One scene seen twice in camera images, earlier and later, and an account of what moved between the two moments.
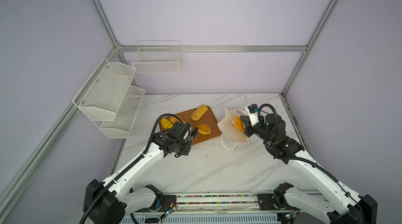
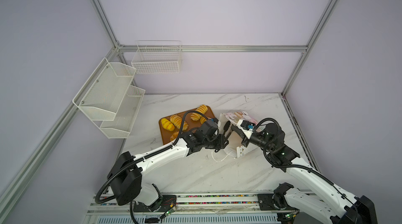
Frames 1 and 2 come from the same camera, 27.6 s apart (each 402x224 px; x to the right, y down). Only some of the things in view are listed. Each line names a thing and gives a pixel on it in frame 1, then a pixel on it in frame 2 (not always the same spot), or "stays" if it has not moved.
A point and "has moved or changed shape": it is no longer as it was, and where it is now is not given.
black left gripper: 186,151 -> 221,144
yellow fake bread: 166,124 stays
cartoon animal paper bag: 229,129 has moved or changed shape
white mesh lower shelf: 120,127 stays
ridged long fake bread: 198,112 stays
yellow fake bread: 174,120 stays
